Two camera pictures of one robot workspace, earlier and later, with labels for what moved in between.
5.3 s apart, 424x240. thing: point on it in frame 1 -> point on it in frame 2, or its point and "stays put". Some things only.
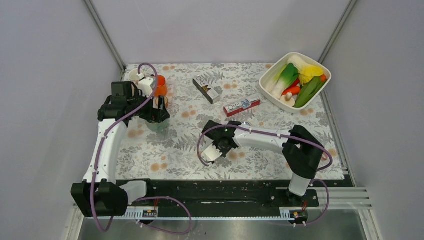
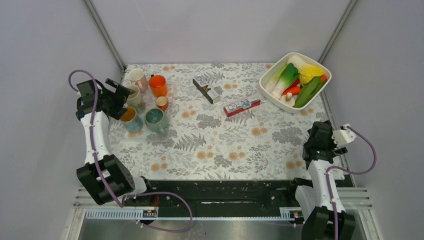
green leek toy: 284,78 stays put
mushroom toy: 288,98 stays put
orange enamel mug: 162,89 stays put
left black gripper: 157,115 -> 120,95
